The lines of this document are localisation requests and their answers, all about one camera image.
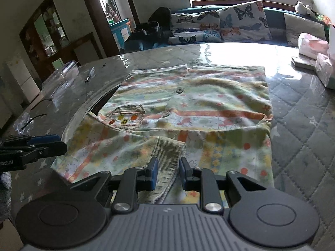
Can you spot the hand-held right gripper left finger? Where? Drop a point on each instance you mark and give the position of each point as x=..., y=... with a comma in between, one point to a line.
x=154, y=173

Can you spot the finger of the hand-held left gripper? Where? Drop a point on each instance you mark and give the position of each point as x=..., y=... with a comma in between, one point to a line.
x=44, y=138
x=49, y=149

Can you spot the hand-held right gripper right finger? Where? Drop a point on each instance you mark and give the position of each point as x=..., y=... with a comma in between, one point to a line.
x=184, y=174

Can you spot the pastel patterned children's shirt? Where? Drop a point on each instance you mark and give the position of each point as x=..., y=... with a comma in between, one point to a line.
x=204, y=109

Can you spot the white refrigerator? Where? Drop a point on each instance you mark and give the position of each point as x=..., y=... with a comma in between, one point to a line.
x=22, y=78

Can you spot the clear plastic container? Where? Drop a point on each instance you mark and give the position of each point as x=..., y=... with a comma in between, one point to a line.
x=61, y=74

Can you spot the pen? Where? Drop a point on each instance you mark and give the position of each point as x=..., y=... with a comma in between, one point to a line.
x=89, y=75

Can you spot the dark wooden cabinet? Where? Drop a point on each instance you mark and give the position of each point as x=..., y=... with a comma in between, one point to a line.
x=49, y=39

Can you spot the grey quilted star tablecloth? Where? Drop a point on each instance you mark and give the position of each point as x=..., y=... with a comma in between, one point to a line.
x=301, y=125

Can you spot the blue and white cabinet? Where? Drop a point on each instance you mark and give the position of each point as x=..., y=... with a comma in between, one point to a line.
x=121, y=31

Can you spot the butterfly print pillow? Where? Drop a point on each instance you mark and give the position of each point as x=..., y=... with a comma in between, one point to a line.
x=244, y=21
x=195, y=19
x=193, y=36

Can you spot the black bag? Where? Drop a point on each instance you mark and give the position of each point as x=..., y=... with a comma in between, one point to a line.
x=157, y=22

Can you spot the grey flat box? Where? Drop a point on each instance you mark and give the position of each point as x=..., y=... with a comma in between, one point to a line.
x=303, y=62

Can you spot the white tissue box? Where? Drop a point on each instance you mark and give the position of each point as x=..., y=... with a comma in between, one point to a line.
x=325, y=70

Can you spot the blue sofa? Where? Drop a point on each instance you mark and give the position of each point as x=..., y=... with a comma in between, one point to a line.
x=277, y=23

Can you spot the pink tissue pack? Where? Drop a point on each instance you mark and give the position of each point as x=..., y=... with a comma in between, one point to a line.
x=312, y=45

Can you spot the plain grey pillow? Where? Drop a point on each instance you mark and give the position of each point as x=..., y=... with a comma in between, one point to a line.
x=303, y=30

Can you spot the white plush toy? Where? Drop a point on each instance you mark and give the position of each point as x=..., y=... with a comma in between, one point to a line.
x=303, y=7

